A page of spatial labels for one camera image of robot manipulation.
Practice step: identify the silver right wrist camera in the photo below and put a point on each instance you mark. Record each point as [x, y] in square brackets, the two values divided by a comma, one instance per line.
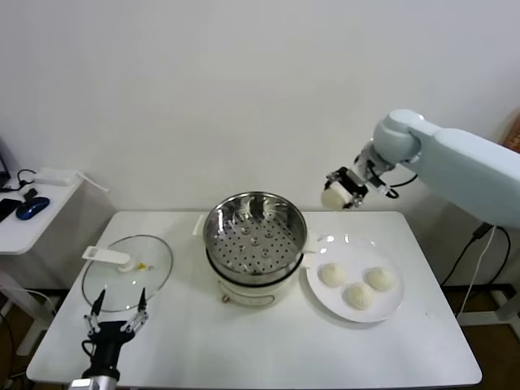
[380, 185]

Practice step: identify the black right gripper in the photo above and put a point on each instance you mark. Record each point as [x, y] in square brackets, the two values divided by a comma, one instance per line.
[354, 185]

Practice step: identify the white side table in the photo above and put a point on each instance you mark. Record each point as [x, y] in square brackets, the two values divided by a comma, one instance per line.
[24, 235]

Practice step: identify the white round plate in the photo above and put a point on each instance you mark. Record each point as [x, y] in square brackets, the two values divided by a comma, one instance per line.
[386, 306]

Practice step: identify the blue computer mouse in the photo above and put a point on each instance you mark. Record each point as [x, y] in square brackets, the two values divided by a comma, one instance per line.
[32, 208]

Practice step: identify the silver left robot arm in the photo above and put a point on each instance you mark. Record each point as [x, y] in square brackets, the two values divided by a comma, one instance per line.
[95, 384]

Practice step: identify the stainless steel steamer basket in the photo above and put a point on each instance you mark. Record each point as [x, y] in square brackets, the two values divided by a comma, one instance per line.
[252, 239]

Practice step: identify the orange bottle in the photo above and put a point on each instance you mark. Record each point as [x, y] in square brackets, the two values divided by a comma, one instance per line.
[514, 134]

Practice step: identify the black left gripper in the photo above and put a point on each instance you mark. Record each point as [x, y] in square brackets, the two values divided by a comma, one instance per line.
[107, 337]

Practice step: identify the light blue right robot arm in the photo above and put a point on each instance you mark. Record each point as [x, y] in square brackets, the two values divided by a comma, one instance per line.
[459, 162]

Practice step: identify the white steamed baozi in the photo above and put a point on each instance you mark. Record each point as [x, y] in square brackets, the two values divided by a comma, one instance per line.
[358, 296]
[334, 197]
[333, 275]
[381, 279]

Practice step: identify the white desk frame foot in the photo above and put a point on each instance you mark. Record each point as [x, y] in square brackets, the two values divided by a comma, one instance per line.
[487, 317]

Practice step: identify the small black plug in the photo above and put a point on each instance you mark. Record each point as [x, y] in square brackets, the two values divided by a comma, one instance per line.
[30, 194]

